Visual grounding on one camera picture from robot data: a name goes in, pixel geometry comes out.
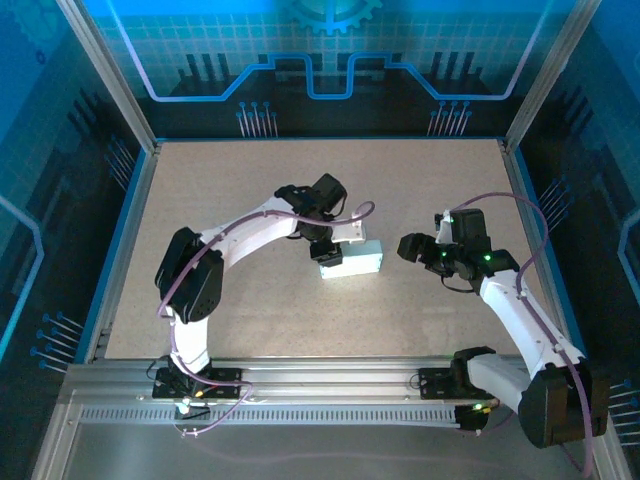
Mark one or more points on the aluminium cross rail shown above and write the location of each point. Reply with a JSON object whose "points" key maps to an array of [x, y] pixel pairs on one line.
{"points": [[330, 377]]}

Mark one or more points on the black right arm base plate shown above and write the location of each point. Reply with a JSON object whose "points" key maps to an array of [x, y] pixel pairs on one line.
{"points": [[435, 382]]}

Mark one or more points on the blue printed backdrop panel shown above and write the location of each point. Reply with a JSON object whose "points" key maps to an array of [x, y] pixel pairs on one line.
{"points": [[330, 50]]}

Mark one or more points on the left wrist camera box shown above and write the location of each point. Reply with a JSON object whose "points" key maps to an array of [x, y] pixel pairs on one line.
{"points": [[352, 232]]}

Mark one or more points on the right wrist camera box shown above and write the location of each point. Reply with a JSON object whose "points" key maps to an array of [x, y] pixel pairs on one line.
{"points": [[441, 227]]}

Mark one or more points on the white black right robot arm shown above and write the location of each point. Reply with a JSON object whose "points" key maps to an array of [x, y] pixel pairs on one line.
{"points": [[520, 325]]}

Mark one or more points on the aluminium side rail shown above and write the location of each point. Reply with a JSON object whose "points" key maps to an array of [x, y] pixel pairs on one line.
{"points": [[125, 240], [535, 240]]}

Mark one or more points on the pale green paper box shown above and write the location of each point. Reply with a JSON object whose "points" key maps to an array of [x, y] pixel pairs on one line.
{"points": [[357, 260]]}

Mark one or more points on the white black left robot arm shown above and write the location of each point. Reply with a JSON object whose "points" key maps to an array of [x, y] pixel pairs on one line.
{"points": [[195, 285]]}

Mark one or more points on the aluminium frame post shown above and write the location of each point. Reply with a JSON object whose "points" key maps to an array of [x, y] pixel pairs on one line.
{"points": [[550, 70], [110, 75]]}

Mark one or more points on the blue printed side panel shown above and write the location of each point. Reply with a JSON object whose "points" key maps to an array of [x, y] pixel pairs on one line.
{"points": [[45, 200], [605, 200]]}

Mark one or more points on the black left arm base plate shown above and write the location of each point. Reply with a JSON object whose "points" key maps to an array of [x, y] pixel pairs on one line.
{"points": [[225, 381]]}

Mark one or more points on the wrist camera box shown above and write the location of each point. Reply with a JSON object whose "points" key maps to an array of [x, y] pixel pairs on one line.
{"points": [[441, 227], [352, 232]]}

